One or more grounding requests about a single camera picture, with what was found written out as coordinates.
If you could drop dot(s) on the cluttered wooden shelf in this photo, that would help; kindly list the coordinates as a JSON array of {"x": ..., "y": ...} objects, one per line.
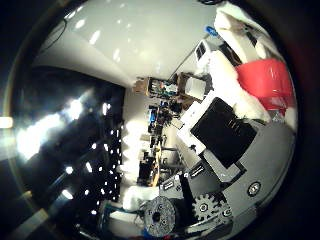
[{"x": 160, "y": 88}]

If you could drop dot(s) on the clear spray bottle red trigger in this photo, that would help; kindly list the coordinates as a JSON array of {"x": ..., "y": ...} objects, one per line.
[{"x": 266, "y": 83}]

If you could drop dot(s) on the small blue cap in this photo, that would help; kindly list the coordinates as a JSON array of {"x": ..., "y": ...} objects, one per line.
[{"x": 211, "y": 31}]

